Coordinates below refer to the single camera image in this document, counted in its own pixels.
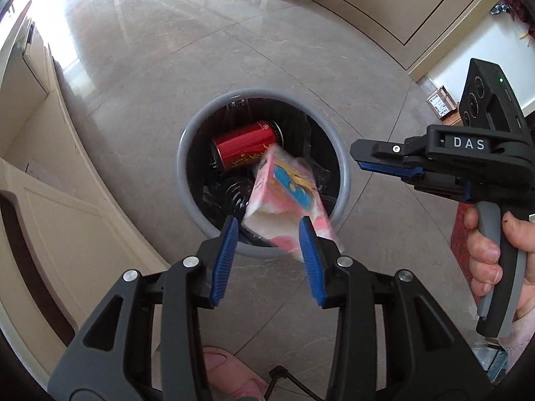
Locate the pink torn carton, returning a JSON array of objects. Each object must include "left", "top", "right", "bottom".
[{"left": 242, "top": 144, "right": 339, "bottom": 261}]

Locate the red drink can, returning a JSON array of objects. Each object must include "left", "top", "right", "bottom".
[{"left": 211, "top": 120, "right": 284, "bottom": 171}]

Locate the grey trash bin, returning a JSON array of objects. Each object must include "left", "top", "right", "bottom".
[{"left": 177, "top": 89, "right": 351, "bottom": 259}]

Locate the person's right hand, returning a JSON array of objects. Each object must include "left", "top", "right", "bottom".
[{"left": 464, "top": 207, "right": 535, "bottom": 319}]

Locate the pink slipper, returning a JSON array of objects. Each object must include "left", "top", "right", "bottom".
[{"left": 203, "top": 347, "right": 269, "bottom": 400}]

